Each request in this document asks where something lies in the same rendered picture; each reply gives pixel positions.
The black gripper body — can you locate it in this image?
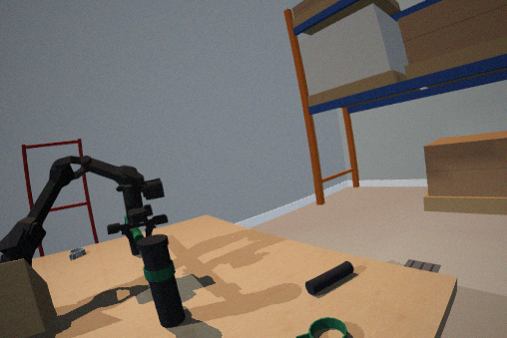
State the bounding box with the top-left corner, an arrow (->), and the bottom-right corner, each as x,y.
107,200 -> 169,235

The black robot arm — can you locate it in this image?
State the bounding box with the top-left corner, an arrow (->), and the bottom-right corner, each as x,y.
0,156 -> 165,267

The green cylinder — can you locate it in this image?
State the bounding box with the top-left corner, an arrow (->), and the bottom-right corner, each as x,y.
125,215 -> 144,248

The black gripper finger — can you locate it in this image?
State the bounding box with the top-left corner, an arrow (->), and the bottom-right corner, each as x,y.
145,226 -> 156,237
121,230 -> 138,253

